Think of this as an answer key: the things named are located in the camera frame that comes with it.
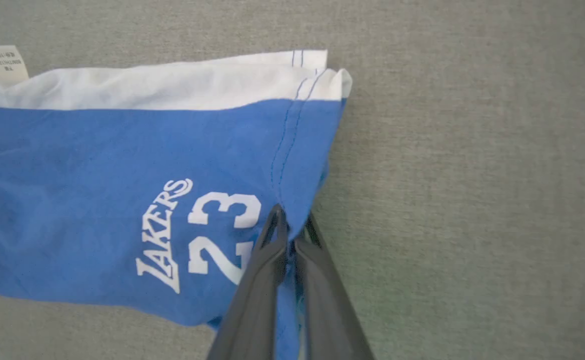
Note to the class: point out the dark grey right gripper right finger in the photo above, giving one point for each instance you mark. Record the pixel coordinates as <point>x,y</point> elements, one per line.
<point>327,310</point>

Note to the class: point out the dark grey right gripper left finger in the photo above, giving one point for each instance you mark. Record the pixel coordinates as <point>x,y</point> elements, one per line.
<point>255,300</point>

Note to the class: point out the blue white Lakers garment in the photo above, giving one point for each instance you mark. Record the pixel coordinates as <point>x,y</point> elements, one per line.
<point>97,175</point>

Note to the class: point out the grey fabric sofa cushion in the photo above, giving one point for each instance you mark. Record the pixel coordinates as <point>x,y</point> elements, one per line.
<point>472,150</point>

